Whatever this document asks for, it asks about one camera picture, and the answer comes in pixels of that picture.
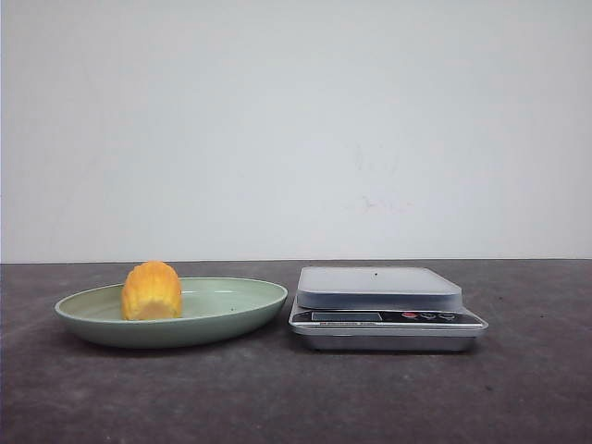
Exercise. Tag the yellow corn cob piece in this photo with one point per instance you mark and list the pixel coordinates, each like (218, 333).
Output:
(151, 291)

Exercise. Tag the silver digital kitchen scale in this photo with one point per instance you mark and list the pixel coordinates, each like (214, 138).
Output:
(382, 308)

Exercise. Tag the light green oval plate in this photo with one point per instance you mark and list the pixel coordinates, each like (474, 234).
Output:
(213, 309)

